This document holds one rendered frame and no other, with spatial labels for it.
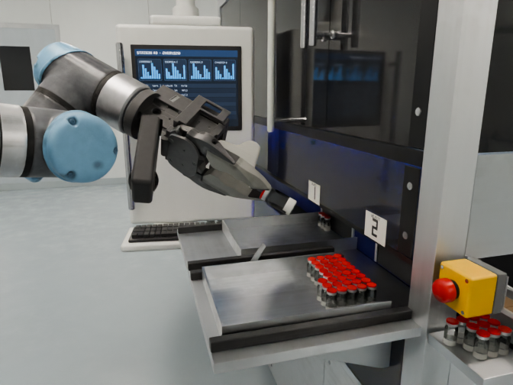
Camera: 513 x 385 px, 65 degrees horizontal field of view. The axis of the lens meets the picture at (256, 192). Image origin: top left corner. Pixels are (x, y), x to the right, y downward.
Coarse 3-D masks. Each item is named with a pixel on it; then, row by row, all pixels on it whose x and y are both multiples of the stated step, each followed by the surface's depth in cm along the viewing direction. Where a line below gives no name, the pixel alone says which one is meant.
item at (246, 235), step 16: (224, 224) 126; (240, 224) 132; (256, 224) 134; (272, 224) 135; (288, 224) 137; (304, 224) 137; (240, 240) 122; (256, 240) 122; (272, 240) 122; (288, 240) 122; (304, 240) 122; (320, 240) 122; (336, 240) 113; (352, 240) 115
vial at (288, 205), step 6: (264, 192) 52; (270, 192) 52; (276, 192) 52; (264, 198) 53; (270, 198) 52; (276, 198) 52; (282, 198) 52; (288, 198) 52; (270, 204) 53; (276, 204) 52; (282, 204) 52; (288, 204) 52; (294, 204) 52; (288, 210) 52
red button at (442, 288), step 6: (438, 282) 67; (444, 282) 66; (450, 282) 66; (432, 288) 68; (438, 288) 67; (444, 288) 66; (450, 288) 66; (438, 294) 67; (444, 294) 66; (450, 294) 65; (456, 294) 66; (438, 300) 67; (444, 300) 66; (450, 300) 66
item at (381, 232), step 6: (366, 210) 94; (366, 216) 94; (372, 216) 91; (378, 216) 89; (366, 222) 94; (372, 222) 92; (378, 222) 89; (384, 222) 87; (366, 228) 94; (378, 228) 89; (384, 228) 87; (366, 234) 94; (378, 234) 89; (384, 234) 87; (378, 240) 90; (384, 240) 87; (384, 246) 88
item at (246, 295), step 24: (240, 264) 98; (264, 264) 99; (288, 264) 101; (216, 288) 92; (240, 288) 92; (264, 288) 92; (288, 288) 92; (312, 288) 92; (216, 312) 77; (240, 312) 82; (264, 312) 82; (288, 312) 82; (312, 312) 76; (336, 312) 77; (360, 312) 79
